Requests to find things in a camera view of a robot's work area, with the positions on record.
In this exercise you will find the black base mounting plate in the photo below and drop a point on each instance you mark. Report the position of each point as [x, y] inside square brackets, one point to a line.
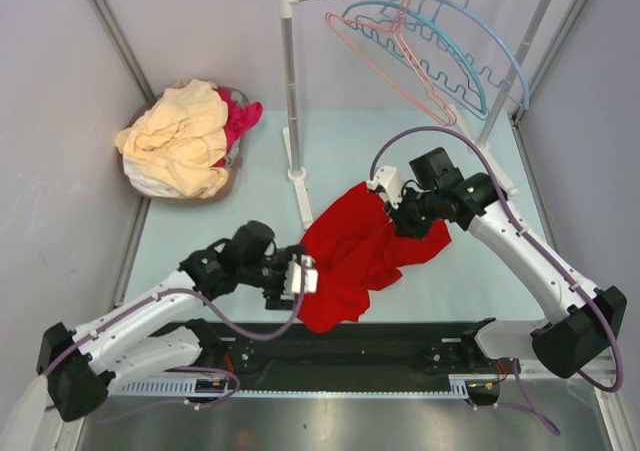
[356, 357]

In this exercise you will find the white slotted cable duct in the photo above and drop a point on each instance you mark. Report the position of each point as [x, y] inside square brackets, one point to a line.
[204, 390]

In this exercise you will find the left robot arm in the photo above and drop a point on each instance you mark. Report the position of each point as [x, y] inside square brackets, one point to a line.
[83, 366]

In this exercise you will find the pink wire hanger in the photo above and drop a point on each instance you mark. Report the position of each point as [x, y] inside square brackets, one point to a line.
[395, 61]

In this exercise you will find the teal plastic hanger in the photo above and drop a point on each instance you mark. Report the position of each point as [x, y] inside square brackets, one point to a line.
[431, 58]

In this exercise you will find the magenta pink garment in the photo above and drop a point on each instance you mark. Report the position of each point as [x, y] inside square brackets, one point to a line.
[240, 120]

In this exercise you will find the brown laundry basket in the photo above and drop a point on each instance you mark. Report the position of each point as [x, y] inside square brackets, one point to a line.
[233, 161]

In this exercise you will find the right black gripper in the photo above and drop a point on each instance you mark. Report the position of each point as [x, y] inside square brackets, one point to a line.
[402, 224]

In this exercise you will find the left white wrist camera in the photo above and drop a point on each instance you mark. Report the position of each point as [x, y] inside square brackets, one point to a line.
[301, 276]

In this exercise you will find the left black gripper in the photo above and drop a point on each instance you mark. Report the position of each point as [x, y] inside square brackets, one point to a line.
[273, 297]

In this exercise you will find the dark blue wavy hanger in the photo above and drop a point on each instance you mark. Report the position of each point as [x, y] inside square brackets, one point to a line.
[408, 31]

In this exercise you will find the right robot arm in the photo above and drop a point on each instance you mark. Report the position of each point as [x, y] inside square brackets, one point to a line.
[581, 319]

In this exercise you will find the silver white clothes rack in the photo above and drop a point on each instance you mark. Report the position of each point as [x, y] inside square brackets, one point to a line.
[469, 125]

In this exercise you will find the red t shirt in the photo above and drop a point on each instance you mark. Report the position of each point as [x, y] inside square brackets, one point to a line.
[356, 251]

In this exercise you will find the light blue plastic hanger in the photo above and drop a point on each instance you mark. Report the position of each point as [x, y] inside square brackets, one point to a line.
[470, 93]

